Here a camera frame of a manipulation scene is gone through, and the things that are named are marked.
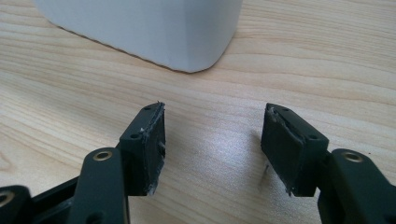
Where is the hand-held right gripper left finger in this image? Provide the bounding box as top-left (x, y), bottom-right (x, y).
top-left (67, 101), bottom-right (167, 224)

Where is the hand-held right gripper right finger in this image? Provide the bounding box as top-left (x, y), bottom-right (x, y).
top-left (260, 103), bottom-right (396, 224)

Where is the white plastic container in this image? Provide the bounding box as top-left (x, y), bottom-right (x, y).
top-left (32, 0), bottom-right (244, 74)

